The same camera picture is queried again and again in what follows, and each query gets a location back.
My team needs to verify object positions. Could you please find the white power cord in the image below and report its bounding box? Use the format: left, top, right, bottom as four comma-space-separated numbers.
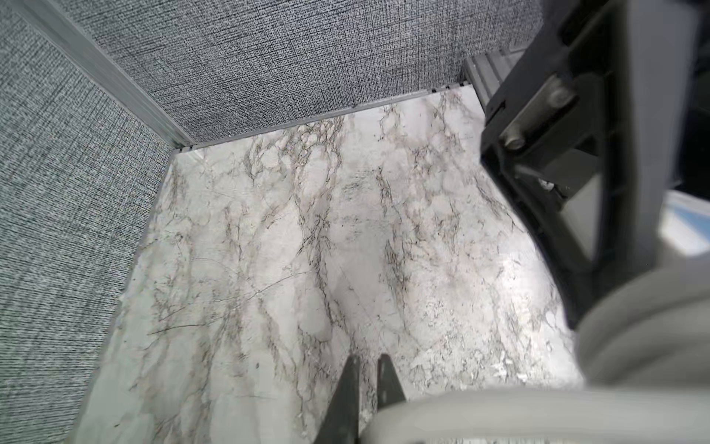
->
359, 265, 710, 444

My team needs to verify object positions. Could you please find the white blue power strip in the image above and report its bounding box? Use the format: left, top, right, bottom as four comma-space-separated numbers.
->
559, 176, 710, 262

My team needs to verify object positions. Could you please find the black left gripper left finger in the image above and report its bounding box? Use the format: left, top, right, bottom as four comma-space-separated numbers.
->
314, 354, 361, 444

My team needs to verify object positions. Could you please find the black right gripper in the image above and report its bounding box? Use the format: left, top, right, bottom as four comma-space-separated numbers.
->
481, 1, 701, 327

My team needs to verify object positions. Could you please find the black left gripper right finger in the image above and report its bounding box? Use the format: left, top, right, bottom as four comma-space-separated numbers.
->
376, 353, 407, 411

